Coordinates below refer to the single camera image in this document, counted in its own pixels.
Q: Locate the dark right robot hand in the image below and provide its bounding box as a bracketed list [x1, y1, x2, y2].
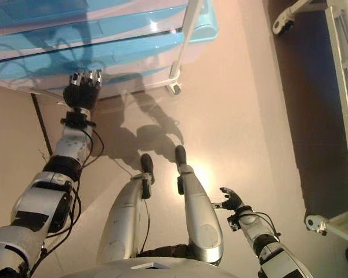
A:
[211, 186, 246, 211]

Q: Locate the dark left robot hand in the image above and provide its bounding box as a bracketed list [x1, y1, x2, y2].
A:
[62, 68, 103, 112]

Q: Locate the dark right robot foot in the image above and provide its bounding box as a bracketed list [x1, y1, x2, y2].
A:
[174, 144, 188, 167]

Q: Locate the dark robot foot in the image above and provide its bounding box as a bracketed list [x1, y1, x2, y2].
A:
[140, 153, 155, 185]
[174, 144, 188, 167]

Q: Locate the white bed caster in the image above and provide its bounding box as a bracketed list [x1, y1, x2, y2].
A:
[304, 214, 329, 236]
[272, 10, 296, 36]

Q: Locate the white medical cart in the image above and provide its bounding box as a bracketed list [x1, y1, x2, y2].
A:
[0, 0, 205, 102]

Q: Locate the dark left robot foot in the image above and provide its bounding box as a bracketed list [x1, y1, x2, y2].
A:
[140, 153, 155, 185]

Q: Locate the grey cart caster wheel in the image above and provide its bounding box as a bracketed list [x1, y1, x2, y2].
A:
[169, 82, 183, 96]

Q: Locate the silver left robot leg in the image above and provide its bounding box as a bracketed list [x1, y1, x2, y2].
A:
[97, 173, 156, 263]

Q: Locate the white cart side bar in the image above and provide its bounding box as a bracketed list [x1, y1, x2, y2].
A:
[168, 0, 205, 81]

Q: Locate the grey robot torso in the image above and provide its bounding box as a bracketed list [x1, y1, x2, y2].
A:
[57, 244, 230, 278]

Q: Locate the teal plastic waste bin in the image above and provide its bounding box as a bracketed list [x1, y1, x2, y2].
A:
[187, 0, 220, 44]

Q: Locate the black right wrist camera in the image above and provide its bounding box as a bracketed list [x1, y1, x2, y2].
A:
[227, 215, 240, 232]

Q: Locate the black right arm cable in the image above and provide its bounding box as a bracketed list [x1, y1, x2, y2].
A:
[251, 211, 282, 241]

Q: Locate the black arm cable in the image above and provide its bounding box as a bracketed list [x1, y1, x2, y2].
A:
[251, 211, 282, 241]
[43, 127, 105, 278]

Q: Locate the thin black floor cable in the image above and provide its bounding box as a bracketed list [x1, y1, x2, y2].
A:
[114, 159, 152, 254]

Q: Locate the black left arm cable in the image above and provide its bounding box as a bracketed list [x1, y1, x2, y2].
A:
[43, 127, 105, 278]

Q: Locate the pale green bed frame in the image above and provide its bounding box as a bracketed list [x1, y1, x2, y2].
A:
[271, 0, 348, 237]

